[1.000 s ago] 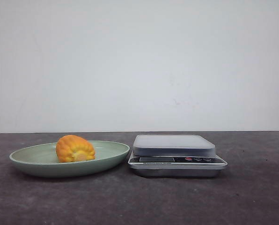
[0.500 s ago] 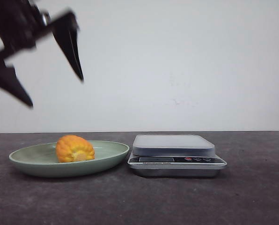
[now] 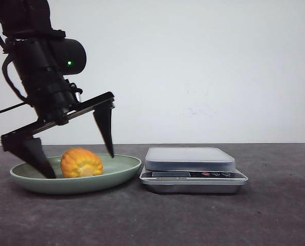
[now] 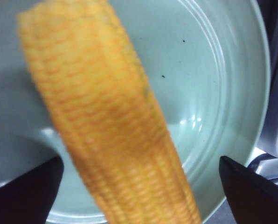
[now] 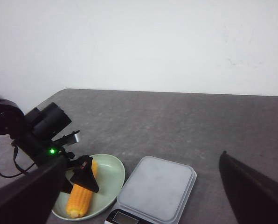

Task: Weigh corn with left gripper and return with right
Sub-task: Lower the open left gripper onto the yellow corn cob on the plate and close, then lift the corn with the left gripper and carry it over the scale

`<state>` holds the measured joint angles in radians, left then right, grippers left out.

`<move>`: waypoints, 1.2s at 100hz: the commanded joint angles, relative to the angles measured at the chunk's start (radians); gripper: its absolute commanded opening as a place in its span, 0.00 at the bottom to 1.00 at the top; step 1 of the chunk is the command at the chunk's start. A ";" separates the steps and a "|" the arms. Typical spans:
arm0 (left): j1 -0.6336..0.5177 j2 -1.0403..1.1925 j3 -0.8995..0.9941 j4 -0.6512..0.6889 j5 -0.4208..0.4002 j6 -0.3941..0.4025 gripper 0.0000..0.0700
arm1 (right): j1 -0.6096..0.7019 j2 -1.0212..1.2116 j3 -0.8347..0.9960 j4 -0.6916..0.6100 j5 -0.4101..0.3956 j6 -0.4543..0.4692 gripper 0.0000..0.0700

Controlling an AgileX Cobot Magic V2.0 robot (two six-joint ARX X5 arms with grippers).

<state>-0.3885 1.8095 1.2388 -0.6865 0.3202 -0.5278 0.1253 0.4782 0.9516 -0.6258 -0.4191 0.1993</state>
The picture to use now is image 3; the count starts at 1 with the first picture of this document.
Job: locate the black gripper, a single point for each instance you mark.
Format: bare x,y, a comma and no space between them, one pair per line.
55,103

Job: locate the yellow corn cob piece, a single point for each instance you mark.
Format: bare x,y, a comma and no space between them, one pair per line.
80,162

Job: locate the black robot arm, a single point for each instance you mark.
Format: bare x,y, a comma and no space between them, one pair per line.
43,57

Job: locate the light green oval plate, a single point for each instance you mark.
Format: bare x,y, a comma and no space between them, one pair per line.
116,171

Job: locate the silver digital kitchen scale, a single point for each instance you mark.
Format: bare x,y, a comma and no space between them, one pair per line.
191,170

